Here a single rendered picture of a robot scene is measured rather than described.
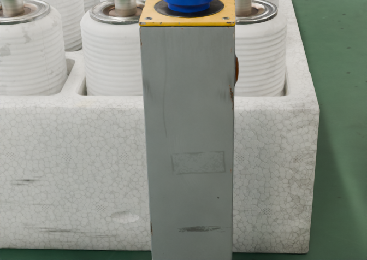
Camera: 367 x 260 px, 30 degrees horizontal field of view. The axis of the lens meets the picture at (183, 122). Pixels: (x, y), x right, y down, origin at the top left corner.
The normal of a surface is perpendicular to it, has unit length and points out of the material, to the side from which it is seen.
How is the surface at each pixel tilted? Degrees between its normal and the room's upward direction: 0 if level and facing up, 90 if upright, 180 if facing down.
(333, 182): 0
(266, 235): 90
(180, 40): 90
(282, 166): 90
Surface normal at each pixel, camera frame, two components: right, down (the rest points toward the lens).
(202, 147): -0.06, 0.47
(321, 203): -0.02, -0.88
